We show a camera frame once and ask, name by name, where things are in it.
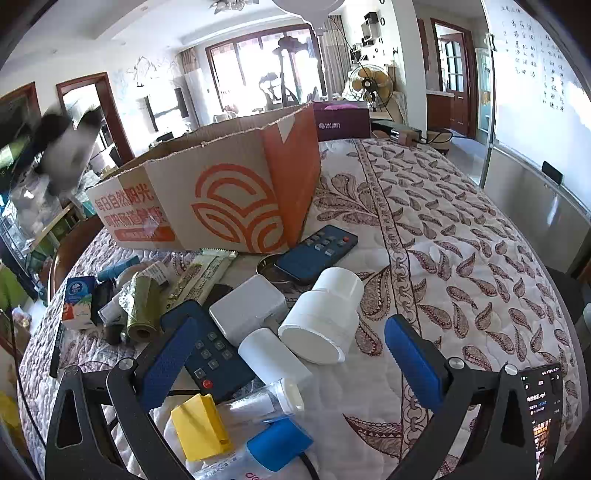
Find dark blue remote control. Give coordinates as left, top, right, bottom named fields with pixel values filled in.
left=160, top=300, right=257, bottom=402
left=274, top=225, right=359, bottom=284

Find purple tissue box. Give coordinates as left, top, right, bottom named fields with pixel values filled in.
left=313, top=102, right=372, bottom=140

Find black smartphone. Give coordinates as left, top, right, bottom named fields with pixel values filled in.
left=519, top=364, right=565, bottom=480

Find orange printed cardboard box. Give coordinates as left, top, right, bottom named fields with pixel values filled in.
left=87, top=102, right=322, bottom=256

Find white power adapter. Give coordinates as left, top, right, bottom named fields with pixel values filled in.
left=209, top=275, right=289, bottom=348

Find blue white carton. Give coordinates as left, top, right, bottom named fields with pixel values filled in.
left=61, top=276, right=100, bottom=330

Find clear small bottle white cap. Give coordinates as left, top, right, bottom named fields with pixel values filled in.
left=217, top=377, right=305, bottom=423

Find exercise machine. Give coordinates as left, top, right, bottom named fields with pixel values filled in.
left=259, top=37, right=310, bottom=109

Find blue capped bottle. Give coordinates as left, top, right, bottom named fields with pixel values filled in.
left=189, top=418, right=315, bottom=480

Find whiteboard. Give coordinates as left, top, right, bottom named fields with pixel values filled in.
left=480, top=0, right=591, bottom=195

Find standing electric fan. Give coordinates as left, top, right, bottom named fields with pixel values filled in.
left=342, top=65, right=394, bottom=112

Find black cable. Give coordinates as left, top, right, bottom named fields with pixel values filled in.
left=298, top=452, right=321, bottom=480

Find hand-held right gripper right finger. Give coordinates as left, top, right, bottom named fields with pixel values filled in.
left=384, top=315, right=539, bottom=480

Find green white snack packet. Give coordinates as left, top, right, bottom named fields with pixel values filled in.
left=166, top=249, right=238, bottom=305

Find round metal tin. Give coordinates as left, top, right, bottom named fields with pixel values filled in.
left=256, top=254, right=301, bottom=296

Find brown wooden door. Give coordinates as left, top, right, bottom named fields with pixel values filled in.
left=431, top=18, right=476, bottom=139

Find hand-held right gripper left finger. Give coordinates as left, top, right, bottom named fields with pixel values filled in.
left=45, top=316, right=204, bottom=480

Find white items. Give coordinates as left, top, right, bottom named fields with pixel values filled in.
left=277, top=267, right=365, bottom=365

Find white round lamp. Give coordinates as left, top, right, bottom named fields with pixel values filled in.
left=272, top=0, right=345, bottom=35

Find green bag roll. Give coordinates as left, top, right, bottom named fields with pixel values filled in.
left=126, top=272, right=162, bottom=343

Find yellow small box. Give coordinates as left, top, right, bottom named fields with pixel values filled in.
left=170, top=394, right=234, bottom=462

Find blue tube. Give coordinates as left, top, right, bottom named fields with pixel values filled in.
left=96, top=257, right=140, bottom=282

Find paisley quilted table cover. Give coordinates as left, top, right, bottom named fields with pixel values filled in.
left=16, top=138, right=583, bottom=480

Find wooden chair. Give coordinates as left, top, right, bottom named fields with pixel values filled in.
left=39, top=215, right=105, bottom=305

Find white plastic bottle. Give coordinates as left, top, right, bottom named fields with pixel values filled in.
left=238, top=328, right=314, bottom=393

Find balcony glass door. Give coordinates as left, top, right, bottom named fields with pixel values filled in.
left=205, top=28, right=319, bottom=125

